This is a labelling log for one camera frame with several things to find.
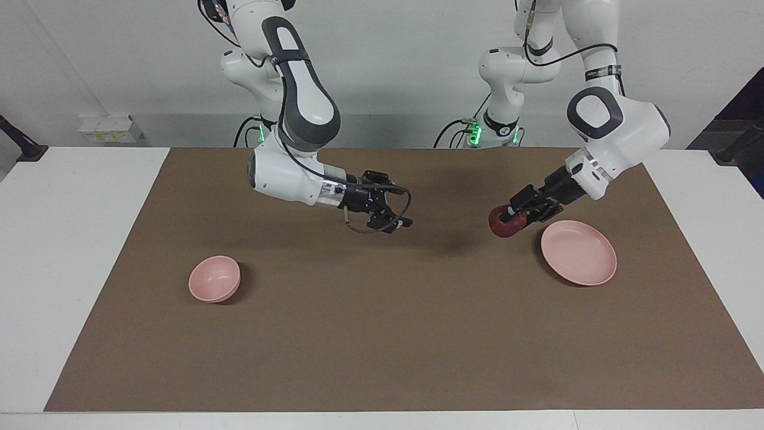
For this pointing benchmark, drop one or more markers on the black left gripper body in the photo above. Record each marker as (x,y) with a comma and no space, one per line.
(564,186)

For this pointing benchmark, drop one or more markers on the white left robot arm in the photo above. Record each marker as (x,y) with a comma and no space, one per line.
(632,131)

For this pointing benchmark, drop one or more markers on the dark red apple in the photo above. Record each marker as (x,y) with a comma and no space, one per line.
(507,224)

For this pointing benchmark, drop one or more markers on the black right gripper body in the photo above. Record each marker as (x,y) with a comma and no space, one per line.
(364,197)

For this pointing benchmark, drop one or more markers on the dark panel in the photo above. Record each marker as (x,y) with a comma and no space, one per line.
(752,101)

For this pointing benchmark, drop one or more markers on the pink round plate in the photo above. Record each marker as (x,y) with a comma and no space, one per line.
(579,252)

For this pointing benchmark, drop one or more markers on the white wall socket box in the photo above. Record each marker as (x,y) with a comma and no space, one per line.
(110,128)

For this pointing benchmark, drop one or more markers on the brown table mat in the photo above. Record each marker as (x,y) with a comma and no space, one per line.
(388,334)

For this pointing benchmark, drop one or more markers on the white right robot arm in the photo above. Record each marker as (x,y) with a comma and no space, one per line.
(280,173)

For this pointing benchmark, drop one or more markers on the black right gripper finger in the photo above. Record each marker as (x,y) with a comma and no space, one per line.
(377,177)
(391,224)

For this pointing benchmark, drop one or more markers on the black stand post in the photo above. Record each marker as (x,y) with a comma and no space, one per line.
(737,146)
(24,149)

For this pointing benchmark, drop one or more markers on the small pink bowl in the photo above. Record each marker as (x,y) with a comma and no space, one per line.
(213,278)

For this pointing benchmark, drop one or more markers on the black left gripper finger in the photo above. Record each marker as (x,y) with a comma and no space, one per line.
(524,200)
(544,212)

